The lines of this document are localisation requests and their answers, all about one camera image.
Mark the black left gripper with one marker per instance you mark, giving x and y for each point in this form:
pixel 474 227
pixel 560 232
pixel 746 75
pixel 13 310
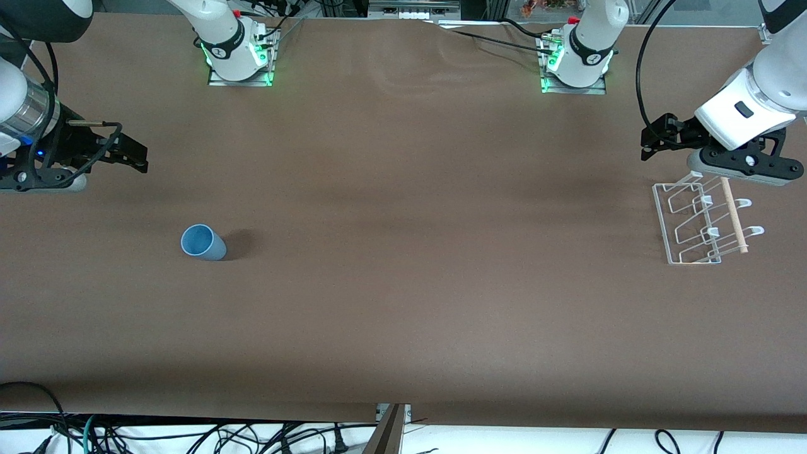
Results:
pixel 682 132

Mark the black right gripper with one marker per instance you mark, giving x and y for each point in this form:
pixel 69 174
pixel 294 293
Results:
pixel 67 142

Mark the blue plastic cup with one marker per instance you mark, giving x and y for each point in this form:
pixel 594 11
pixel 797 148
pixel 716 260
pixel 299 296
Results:
pixel 205 243

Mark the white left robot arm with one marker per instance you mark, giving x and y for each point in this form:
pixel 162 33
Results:
pixel 775 82

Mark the wooden rack rod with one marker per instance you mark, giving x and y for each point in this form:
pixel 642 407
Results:
pixel 735 217

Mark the grey power strip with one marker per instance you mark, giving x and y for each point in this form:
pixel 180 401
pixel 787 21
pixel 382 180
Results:
pixel 413 7

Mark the table cover sheet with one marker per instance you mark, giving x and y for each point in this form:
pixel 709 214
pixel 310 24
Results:
pixel 403 315

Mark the brown table support beam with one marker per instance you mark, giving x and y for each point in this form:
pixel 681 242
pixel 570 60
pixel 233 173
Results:
pixel 384 438

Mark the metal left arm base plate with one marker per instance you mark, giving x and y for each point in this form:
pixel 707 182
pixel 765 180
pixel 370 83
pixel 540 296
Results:
pixel 599 89

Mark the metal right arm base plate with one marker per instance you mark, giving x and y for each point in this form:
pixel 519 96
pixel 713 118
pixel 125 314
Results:
pixel 217 81

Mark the aluminium frame profile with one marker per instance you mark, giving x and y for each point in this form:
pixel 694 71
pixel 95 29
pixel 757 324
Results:
pixel 498 9

